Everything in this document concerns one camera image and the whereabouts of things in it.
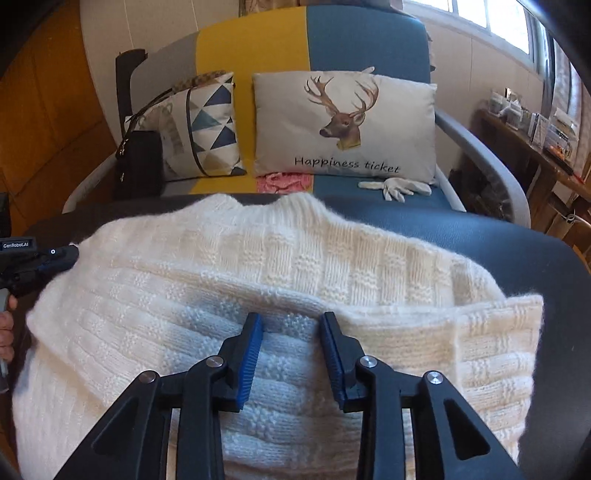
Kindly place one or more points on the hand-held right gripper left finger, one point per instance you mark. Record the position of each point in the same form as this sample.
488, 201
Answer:
249, 360

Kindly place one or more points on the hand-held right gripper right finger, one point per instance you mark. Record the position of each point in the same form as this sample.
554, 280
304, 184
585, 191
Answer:
333, 360

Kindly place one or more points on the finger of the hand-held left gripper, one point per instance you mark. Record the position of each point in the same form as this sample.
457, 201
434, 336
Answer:
62, 256

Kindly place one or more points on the cream knit sweater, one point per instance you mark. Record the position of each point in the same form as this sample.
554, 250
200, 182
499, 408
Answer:
323, 258

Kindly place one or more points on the person's left hand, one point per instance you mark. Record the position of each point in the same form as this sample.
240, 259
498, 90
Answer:
7, 332

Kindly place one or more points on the black handbag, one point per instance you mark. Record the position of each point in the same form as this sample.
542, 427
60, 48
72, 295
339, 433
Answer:
138, 166

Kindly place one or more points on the pink knitted cloth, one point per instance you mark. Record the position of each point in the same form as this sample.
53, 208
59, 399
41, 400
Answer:
281, 182

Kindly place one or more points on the white glove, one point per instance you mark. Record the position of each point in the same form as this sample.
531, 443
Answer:
401, 187

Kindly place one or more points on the triangle pattern pillow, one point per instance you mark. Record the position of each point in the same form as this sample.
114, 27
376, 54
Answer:
212, 120

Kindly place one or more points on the deer print pillow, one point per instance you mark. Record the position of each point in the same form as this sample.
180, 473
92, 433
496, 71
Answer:
286, 129

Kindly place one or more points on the wooden side table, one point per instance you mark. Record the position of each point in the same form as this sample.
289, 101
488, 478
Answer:
512, 134

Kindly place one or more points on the cluster of jars and boxes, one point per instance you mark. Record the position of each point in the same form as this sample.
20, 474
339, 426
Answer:
545, 124

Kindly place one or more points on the blue yellow grey sofa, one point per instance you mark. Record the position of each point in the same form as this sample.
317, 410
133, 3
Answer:
364, 37

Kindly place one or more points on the beige patterned curtain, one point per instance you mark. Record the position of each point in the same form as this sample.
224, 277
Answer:
570, 83

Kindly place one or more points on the window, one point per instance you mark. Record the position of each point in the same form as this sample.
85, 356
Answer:
466, 11

